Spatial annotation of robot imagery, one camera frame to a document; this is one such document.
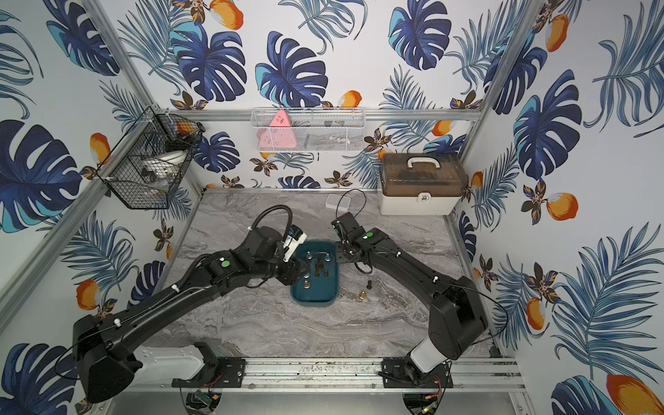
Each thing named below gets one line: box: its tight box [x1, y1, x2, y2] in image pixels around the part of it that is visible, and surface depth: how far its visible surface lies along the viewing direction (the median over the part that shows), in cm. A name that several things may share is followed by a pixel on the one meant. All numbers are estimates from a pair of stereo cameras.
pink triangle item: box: [256, 109, 297, 149], surface depth 92 cm
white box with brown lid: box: [378, 152, 469, 216], surface depth 103 cm
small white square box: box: [325, 193, 352, 211], surface depth 119 cm
